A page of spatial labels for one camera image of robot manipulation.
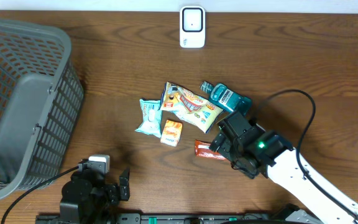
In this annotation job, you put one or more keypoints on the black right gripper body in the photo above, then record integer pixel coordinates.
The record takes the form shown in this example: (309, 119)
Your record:
(229, 150)

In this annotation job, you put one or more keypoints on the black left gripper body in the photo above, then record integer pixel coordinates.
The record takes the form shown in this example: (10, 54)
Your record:
(112, 193)

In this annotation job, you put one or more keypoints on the red Top snack wrapper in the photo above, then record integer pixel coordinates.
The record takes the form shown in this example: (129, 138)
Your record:
(202, 150)

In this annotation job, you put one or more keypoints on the cream chips snack bag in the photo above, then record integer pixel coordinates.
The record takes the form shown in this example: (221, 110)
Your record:
(189, 107)

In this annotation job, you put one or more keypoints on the blue mouthwash bottle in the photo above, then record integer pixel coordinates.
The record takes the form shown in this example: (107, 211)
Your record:
(223, 97)

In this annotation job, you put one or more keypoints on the orange small snack box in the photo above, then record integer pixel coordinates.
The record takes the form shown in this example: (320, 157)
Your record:
(171, 133)

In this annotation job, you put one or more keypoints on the light blue wipes pack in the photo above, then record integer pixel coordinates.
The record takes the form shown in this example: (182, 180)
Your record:
(152, 117)

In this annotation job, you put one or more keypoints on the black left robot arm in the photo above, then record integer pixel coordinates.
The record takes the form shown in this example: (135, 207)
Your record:
(87, 197)

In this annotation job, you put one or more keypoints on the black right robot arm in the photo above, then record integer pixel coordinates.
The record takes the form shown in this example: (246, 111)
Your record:
(254, 151)

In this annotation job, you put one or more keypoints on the white barcode scanner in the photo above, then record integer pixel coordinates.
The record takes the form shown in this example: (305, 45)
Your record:
(192, 27)

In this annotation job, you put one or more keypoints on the grey plastic mesh basket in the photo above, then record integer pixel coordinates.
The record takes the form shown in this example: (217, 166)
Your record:
(40, 101)

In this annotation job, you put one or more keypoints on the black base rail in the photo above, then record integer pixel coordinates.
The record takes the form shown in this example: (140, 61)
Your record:
(136, 218)

